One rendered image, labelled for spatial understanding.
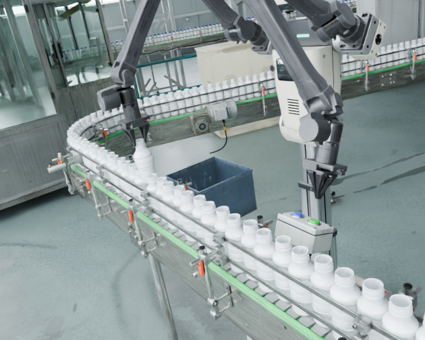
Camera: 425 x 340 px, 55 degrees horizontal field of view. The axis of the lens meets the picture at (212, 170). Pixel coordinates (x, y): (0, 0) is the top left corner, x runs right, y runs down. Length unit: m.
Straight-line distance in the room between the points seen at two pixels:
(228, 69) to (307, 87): 4.38
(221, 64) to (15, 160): 2.71
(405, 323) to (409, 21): 6.84
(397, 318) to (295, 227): 0.42
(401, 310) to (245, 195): 1.27
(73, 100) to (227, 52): 2.48
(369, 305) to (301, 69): 0.57
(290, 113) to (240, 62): 3.88
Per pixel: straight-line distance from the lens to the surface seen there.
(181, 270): 1.45
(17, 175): 4.53
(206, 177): 2.17
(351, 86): 3.54
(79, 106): 6.56
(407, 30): 7.48
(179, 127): 2.98
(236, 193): 1.92
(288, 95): 1.62
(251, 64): 5.55
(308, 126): 1.02
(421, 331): 0.83
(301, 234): 1.12
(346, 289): 0.88
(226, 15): 1.65
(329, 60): 1.57
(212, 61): 5.36
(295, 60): 1.08
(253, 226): 1.05
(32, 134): 4.47
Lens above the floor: 1.69
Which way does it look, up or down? 22 degrees down
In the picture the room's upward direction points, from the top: 10 degrees counter-clockwise
